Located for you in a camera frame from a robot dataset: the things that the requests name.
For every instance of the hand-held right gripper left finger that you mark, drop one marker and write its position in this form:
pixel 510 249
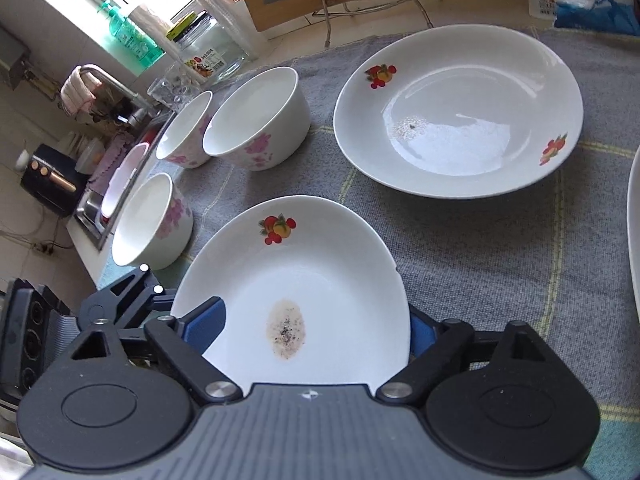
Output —
pixel 207 322

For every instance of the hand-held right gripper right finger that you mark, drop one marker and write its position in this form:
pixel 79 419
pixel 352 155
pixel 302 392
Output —
pixel 421 332

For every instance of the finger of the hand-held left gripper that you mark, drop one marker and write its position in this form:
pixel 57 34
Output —
pixel 127 282
pixel 120 310

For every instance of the white plate with fruit print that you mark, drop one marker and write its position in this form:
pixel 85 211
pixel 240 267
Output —
pixel 310 270
pixel 450 110
pixel 635 240

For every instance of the white bowl with pink flowers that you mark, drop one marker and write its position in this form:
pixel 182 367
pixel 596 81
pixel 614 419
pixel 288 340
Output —
pixel 270 120
pixel 150 230
pixel 190 135

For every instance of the steel sink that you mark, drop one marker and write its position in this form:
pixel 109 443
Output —
pixel 92 210

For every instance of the grey checked cloth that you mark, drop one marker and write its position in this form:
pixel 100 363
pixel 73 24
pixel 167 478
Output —
pixel 475 260

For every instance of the pale pink bowl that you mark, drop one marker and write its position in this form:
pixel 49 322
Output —
pixel 120 180

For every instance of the black countertop appliance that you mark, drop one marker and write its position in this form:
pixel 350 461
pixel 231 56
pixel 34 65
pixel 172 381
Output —
pixel 50 185

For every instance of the purple cloth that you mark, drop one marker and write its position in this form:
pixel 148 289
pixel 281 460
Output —
pixel 112 152

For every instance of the white plastic container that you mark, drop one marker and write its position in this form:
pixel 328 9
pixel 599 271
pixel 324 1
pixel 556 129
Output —
pixel 87 155

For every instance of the pink and white towel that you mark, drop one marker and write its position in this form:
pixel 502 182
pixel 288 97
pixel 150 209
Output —
pixel 77 92

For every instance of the clear drinking glass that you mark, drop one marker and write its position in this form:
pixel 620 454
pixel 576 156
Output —
pixel 172 87

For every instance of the metal faucet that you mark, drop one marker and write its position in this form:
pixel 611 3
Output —
pixel 107 77

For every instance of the green soap bottle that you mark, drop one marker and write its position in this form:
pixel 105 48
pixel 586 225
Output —
pixel 135 40

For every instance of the glass jar with dark lid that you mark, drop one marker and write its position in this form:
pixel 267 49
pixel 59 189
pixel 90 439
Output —
pixel 220 55

